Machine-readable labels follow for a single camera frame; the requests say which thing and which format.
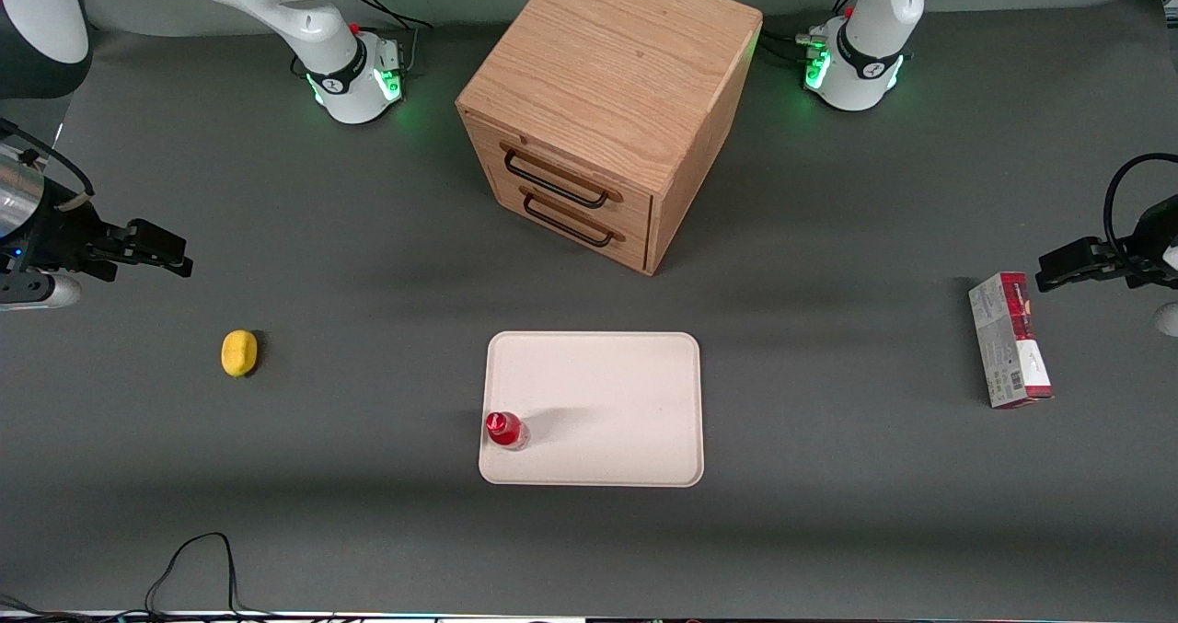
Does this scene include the red coke bottle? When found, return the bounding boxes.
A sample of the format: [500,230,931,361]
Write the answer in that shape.
[484,410,532,453]

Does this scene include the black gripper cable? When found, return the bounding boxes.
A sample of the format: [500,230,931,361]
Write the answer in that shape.
[1103,152,1178,258]
[0,118,96,199]

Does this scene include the black arm base cables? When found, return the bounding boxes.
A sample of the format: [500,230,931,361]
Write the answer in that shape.
[346,0,434,33]
[758,0,862,64]

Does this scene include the black right arm base cables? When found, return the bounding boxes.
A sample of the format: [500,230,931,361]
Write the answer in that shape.
[346,0,434,33]

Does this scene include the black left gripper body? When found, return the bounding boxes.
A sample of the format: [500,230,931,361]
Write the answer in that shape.
[1123,194,1178,290]

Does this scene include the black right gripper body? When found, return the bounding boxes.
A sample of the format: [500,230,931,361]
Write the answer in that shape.
[0,186,118,283]

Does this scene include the yellow lemon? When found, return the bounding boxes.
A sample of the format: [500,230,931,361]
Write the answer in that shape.
[221,329,260,378]

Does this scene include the black thin edge cable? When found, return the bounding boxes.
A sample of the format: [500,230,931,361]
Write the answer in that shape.
[0,593,88,622]

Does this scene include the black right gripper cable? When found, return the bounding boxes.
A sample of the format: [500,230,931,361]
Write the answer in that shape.
[0,118,96,199]

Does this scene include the black looped floor cable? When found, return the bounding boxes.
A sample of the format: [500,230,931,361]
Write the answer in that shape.
[144,532,277,621]

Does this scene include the wooden drawer cabinet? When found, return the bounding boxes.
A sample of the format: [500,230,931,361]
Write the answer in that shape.
[456,0,764,277]

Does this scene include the red and grey carton box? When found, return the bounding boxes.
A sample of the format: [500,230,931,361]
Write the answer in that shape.
[968,271,1055,410]

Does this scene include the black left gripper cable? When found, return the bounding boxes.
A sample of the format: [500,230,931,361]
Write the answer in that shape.
[1103,152,1178,258]

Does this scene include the black left arm base cables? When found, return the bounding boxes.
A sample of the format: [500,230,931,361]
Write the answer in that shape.
[758,0,862,64]

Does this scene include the cream plastic tray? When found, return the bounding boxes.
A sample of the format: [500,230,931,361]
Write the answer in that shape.
[479,331,705,488]

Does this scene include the black metal drawer handle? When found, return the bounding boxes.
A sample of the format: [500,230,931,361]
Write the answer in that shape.
[501,142,625,210]
[520,189,628,248]

